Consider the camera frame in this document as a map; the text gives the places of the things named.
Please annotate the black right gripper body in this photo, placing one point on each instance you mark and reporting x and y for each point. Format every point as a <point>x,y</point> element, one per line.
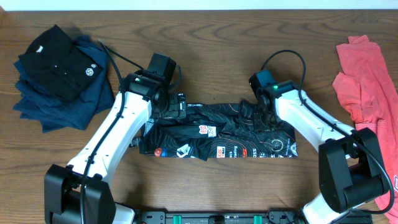
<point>263,122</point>

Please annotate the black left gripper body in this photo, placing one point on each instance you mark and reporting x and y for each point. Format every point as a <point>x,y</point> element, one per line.
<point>173,111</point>

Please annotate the black orange patterned jersey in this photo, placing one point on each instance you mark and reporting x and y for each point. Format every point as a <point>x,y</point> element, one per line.
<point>215,131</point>

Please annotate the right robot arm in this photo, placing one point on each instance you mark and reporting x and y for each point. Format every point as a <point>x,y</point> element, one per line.
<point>351,167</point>

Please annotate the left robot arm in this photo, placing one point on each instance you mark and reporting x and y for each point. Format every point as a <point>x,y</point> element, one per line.
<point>80,192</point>

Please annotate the red shirt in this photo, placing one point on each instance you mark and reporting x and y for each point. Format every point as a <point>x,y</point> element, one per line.
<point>365,90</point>

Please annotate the folded navy blue shirt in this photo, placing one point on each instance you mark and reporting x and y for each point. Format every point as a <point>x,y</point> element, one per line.
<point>37,104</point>

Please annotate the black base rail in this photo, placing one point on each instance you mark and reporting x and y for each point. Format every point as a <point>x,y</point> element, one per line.
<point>269,217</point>

